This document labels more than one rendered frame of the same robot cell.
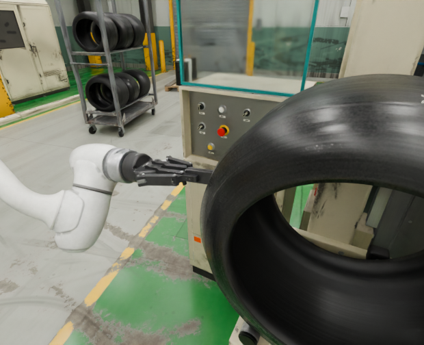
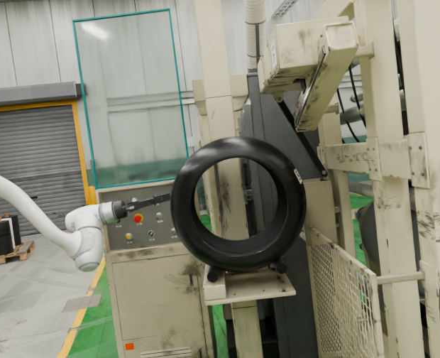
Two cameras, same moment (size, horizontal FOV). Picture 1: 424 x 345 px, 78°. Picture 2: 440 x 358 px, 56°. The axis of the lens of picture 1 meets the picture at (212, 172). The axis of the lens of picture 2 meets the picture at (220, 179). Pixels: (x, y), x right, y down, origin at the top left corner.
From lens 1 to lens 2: 1.33 m
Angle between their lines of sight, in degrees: 37
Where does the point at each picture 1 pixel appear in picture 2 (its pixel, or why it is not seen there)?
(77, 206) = (91, 235)
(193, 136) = (110, 232)
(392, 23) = (221, 125)
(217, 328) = not seen: outside the picture
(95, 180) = (95, 221)
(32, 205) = (66, 236)
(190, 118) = not seen: hidden behind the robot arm
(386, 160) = (229, 150)
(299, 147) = (206, 155)
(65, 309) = not seen: outside the picture
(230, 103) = (140, 194)
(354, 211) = (242, 217)
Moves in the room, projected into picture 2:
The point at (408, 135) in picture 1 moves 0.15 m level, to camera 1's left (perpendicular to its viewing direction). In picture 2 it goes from (231, 143) to (197, 148)
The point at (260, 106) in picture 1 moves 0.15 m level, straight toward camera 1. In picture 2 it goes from (164, 191) to (168, 192)
